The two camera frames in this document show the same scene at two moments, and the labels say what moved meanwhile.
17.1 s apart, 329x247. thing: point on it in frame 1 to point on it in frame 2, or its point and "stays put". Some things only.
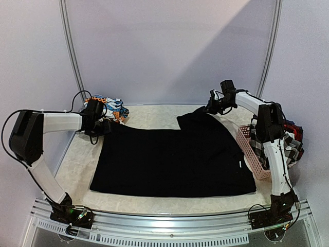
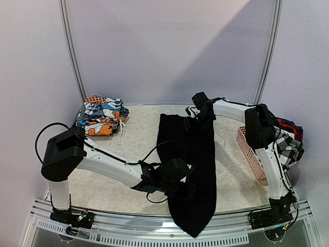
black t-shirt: [200, 159] to [197, 147]
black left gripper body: [99, 129] to [167, 188]
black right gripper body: [212, 104] to [192, 120]
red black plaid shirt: [290, 126] stays put
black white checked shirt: [292, 147] stays put
